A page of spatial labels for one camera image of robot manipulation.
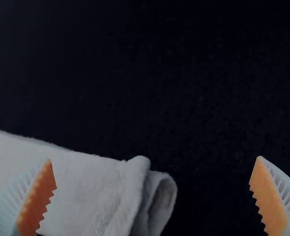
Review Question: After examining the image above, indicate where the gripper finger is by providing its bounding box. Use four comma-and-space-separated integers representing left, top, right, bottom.
248, 155, 290, 236
0, 158, 58, 236

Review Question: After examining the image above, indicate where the pale towel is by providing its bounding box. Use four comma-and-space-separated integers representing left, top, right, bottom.
0, 127, 178, 236

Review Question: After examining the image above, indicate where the black mat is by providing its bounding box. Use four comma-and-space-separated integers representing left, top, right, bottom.
0, 0, 290, 236

